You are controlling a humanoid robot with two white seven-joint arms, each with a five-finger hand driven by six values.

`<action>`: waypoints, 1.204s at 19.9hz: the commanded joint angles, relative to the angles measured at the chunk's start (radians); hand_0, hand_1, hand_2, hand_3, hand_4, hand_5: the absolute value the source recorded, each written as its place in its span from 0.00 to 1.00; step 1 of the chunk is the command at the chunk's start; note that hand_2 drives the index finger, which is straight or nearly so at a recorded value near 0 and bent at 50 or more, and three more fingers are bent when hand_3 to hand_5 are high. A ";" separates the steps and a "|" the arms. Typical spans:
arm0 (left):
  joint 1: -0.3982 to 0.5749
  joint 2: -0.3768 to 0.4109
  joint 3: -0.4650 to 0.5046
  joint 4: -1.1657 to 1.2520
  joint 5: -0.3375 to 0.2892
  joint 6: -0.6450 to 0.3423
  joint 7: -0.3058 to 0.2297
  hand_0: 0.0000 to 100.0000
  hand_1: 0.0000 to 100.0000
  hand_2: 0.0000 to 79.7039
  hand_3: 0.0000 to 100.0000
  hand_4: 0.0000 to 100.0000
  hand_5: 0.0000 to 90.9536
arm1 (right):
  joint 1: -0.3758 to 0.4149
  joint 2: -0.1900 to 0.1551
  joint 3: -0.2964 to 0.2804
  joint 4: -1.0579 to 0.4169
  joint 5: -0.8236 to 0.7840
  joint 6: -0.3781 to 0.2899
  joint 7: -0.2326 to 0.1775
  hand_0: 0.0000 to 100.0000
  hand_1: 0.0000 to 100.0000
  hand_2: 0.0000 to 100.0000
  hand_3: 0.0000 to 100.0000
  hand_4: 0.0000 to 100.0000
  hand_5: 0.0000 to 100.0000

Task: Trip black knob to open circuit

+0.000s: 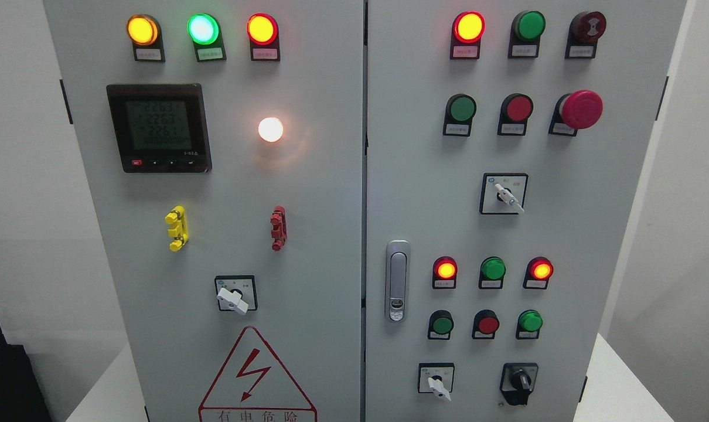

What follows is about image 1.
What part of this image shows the black knob selector switch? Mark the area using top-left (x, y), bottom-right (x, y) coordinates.
top-left (499, 362), bottom-right (538, 406)

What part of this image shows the red terminal connector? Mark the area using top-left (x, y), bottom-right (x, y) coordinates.
top-left (270, 205), bottom-right (288, 251)

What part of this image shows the red lit indicator lower left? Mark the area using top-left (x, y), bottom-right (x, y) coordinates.
top-left (432, 256), bottom-right (458, 290)

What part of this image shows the red lit indicator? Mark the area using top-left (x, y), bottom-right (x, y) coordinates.
top-left (523, 257), bottom-right (554, 290)
top-left (432, 256), bottom-right (458, 290)
top-left (450, 11), bottom-right (485, 60)

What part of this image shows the white lit indicator light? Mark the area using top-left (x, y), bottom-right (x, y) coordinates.
top-left (257, 117), bottom-right (284, 142)

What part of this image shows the green push button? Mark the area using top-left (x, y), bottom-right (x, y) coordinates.
top-left (427, 309), bottom-right (454, 340)
top-left (515, 309), bottom-right (544, 340)
top-left (442, 93), bottom-right (477, 137)

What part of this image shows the green push button upper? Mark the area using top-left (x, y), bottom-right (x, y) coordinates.
top-left (442, 93), bottom-right (477, 137)

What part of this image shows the green indicator lower middle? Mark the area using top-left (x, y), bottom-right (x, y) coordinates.
top-left (478, 256), bottom-right (506, 290)

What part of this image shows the grey cabinet left door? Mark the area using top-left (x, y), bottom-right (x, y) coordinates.
top-left (44, 1), bottom-right (364, 421)

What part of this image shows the grey cabinet door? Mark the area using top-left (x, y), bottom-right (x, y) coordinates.
top-left (44, 1), bottom-right (364, 421)
top-left (363, 1), bottom-right (687, 421)

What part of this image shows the grey cabinet right door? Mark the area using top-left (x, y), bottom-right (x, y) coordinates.
top-left (363, 1), bottom-right (687, 421)

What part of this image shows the red push button lower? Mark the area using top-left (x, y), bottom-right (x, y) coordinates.
top-left (472, 309), bottom-right (500, 339)

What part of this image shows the red push button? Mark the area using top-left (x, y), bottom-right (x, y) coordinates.
top-left (472, 309), bottom-right (500, 339)
top-left (497, 93), bottom-right (534, 136)

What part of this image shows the yellow terminal connector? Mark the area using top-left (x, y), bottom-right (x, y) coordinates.
top-left (164, 205), bottom-right (189, 252)

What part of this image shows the red push button upper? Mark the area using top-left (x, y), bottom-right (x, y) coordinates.
top-left (497, 93), bottom-right (534, 136)

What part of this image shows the red lit indicator lower right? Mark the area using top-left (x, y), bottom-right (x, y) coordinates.
top-left (523, 257), bottom-right (554, 290)

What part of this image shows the red electrical warning sticker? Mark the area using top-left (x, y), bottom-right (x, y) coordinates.
top-left (197, 326), bottom-right (318, 421)

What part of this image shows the red-ringed yellow indicator light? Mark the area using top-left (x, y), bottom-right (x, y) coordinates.
top-left (247, 13), bottom-right (281, 62)

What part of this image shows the green push button lower right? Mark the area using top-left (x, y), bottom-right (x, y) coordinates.
top-left (515, 309), bottom-right (544, 340)

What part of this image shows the black digital power meter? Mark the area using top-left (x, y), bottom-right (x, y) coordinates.
top-left (106, 83), bottom-right (212, 173)

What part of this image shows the red lit indicator top right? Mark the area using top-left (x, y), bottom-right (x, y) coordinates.
top-left (450, 11), bottom-right (485, 60)

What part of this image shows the green lit indicator light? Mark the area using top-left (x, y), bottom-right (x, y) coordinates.
top-left (186, 13), bottom-right (227, 63)

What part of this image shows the red emergency stop button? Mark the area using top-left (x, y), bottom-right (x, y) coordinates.
top-left (549, 89), bottom-right (604, 137)

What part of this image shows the green indicator top right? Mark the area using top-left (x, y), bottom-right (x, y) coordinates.
top-left (507, 10), bottom-right (546, 59)

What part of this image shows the black device with antenna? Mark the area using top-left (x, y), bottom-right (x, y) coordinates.
top-left (0, 326), bottom-right (52, 421)

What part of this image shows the silver door latch handle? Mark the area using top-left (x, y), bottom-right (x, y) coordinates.
top-left (384, 240), bottom-right (411, 322)

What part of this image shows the white-handled selector switch left door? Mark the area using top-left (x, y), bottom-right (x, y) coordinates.
top-left (213, 275), bottom-right (258, 315)

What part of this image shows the white-handled selector switch upper right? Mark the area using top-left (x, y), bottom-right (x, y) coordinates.
top-left (479, 173), bottom-right (529, 215)

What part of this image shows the white-handled selector switch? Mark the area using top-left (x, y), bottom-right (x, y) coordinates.
top-left (479, 173), bottom-right (529, 215)
top-left (418, 362), bottom-right (455, 403)

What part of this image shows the white-handled selector switch bottom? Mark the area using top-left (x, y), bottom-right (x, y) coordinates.
top-left (418, 362), bottom-right (455, 403)

